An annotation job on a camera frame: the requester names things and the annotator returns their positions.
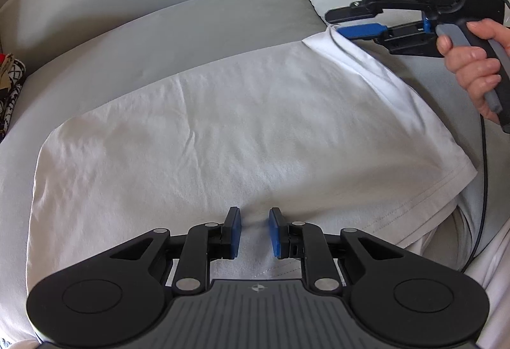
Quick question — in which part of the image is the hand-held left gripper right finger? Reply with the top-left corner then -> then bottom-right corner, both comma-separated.
269,207 -> 407,293

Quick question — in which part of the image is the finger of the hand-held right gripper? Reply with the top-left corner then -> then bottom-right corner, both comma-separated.
338,21 -> 439,55
324,3 -> 379,25

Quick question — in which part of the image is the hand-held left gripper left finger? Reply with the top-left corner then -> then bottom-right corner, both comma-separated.
109,207 -> 243,294

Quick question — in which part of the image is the white t-shirt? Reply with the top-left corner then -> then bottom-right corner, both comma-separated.
26,24 -> 478,286

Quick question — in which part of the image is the person's right hand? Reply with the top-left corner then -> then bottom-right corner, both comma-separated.
437,20 -> 510,122

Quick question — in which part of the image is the grey sofa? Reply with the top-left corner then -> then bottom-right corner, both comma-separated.
0,0 -> 510,342

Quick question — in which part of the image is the black cable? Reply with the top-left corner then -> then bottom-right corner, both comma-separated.
462,116 -> 489,274

